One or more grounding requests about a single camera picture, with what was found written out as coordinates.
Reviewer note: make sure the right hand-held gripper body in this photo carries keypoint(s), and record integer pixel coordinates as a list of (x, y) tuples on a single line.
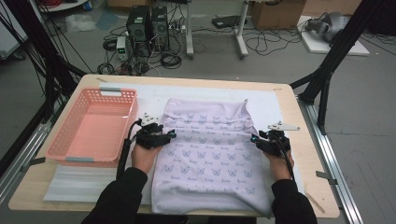
[(275, 141)]

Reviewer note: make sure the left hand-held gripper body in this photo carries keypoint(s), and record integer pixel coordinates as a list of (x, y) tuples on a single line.
[(149, 137)]

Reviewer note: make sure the lilac butterfly print cloth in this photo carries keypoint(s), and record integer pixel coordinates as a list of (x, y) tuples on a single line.
[(211, 155)]

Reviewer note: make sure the person's left hand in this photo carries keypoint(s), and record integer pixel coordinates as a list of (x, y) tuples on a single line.
[(143, 158)]

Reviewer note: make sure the person's right hand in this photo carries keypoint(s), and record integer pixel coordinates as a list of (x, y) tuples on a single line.
[(278, 165)]

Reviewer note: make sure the white foam mat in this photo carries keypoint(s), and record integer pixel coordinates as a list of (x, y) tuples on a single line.
[(199, 91)]

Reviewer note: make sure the pink perforated plastic basket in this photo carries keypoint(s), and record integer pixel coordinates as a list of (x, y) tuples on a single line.
[(93, 133)]

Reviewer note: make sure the thin wooden stick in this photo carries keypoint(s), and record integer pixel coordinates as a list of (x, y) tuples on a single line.
[(316, 202)]

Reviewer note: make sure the white bench power supply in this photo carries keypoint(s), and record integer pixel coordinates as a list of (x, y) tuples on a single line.
[(122, 48)]

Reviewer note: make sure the white desk leg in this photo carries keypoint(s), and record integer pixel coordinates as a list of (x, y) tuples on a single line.
[(189, 31), (241, 34)]

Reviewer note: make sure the white floor board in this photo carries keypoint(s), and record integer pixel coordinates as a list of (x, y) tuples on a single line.
[(317, 46)]

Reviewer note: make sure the white power strip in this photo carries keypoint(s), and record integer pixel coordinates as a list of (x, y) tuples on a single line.
[(177, 28)]

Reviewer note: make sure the black computer tower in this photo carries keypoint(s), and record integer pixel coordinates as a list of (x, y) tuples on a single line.
[(138, 28), (160, 28)]

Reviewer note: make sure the teal sheet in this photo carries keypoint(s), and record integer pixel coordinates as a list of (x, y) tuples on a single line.
[(107, 20)]

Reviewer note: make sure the black flat device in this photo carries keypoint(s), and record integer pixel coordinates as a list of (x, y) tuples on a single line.
[(227, 21)]

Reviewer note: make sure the grey rounded device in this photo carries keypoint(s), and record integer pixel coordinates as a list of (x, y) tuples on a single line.
[(330, 26)]

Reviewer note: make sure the brown cardboard box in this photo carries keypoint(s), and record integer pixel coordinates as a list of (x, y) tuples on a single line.
[(277, 14)]

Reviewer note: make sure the clear plastic bag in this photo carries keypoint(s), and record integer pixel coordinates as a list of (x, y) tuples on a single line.
[(79, 23)]

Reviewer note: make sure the aluminium rail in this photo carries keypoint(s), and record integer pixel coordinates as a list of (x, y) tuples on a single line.
[(333, 155), (21, 155)]

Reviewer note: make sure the grey metal bracket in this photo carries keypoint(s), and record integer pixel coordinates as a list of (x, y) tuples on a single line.
[(325, 176), (35, 161)]

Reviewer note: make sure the black frame strut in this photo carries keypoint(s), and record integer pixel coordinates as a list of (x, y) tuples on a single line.
[(46, 62), (336, 56)]

